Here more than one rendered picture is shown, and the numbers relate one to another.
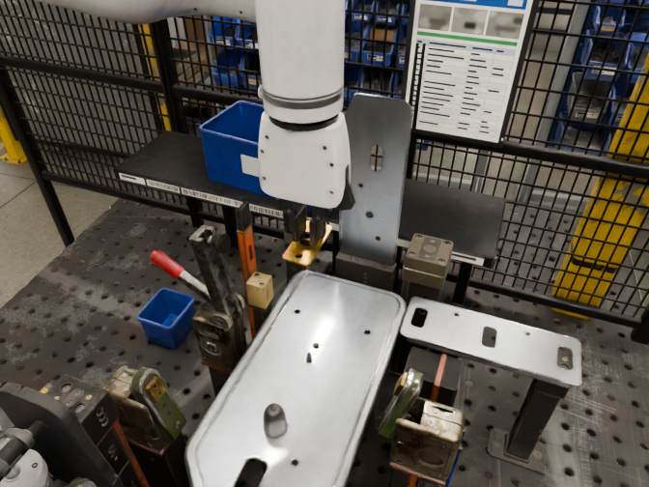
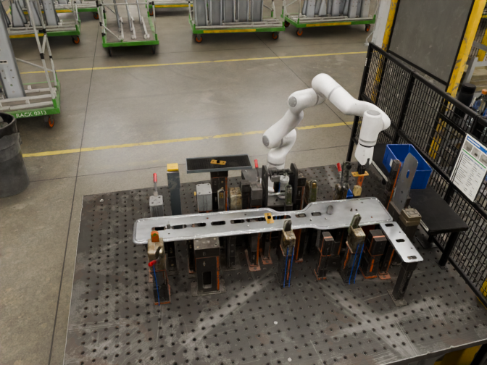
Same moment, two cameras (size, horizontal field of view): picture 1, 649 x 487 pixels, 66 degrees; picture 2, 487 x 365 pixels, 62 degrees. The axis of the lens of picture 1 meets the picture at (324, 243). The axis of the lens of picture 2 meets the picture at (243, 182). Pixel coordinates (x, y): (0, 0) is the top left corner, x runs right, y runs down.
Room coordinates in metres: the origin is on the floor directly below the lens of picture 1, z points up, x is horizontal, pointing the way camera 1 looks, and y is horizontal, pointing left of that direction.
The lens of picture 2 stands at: (-0.93, -1.14, 2.39)
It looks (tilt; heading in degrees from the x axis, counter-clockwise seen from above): 35 degrees down; 58
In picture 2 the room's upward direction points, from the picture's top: 2 degrees clockwise
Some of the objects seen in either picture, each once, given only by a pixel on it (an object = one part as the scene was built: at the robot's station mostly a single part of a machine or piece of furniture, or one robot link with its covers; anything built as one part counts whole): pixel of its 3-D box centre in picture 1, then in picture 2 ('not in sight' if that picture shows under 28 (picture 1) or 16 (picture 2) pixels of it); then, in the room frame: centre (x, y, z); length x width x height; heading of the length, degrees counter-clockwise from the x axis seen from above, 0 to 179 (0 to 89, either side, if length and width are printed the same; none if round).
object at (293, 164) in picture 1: (304, 150); (364, 150); (0.50, 0.02, 1.38); 0.10 x 0.07 x 0.11; 69
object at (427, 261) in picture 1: (418, 313); (403, 237); (0.71, -0.20, 0.88); 0.08 x 0.08 x 0.36; 69
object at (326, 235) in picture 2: not in sight; (324, 256); (0.26, -0.06, 0.84); 0.11 x 0.08 x 0.29; 69
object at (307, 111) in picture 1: (301, 97); (367, 140); (0.50, 0.02, 1.44); 0.09 x 0.08 x 0.03; 69
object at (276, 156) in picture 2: not in sight; (281, 143); (0.48, 0.68, 1.10); 0.19 x 0.12 x 0.24; 3
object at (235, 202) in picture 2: not in sight; (234, 218); (-0.03, 0.40, 0.89); 0.13 x 0.11 x 0.38; 69
